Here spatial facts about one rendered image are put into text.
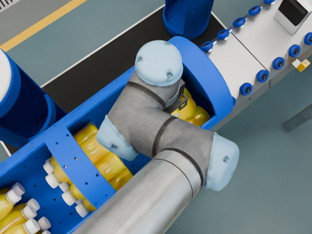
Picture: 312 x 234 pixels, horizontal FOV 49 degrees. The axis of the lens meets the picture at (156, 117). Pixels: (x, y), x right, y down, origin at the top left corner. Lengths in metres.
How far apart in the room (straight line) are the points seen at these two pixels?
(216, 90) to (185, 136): 0.45
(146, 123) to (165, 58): 0.11
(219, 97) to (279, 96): 1.39
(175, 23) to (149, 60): 1.67
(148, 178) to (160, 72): 0.18
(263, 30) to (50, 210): 0.96
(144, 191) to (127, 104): 0.18
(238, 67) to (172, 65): 0.75
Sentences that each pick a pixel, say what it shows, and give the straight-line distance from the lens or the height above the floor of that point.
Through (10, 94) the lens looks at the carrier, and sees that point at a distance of 1.22.
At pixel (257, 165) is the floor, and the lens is 2.15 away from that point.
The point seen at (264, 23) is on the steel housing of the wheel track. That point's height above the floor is 0.93.
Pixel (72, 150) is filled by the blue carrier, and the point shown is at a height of 1.23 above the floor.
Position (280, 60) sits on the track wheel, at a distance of 1.26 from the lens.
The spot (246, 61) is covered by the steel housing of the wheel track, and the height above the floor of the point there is 0.93.
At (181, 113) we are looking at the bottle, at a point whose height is 1.17.
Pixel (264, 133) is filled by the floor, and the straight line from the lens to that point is 2.20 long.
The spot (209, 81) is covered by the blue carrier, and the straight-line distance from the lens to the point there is 0.91.
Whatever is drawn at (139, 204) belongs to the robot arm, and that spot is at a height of 1.67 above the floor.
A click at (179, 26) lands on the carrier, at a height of 0.16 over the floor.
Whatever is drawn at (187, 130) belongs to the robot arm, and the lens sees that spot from 0.49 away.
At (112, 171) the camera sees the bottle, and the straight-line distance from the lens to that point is 0.95.
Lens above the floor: 2.06
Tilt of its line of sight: 75 degrees down
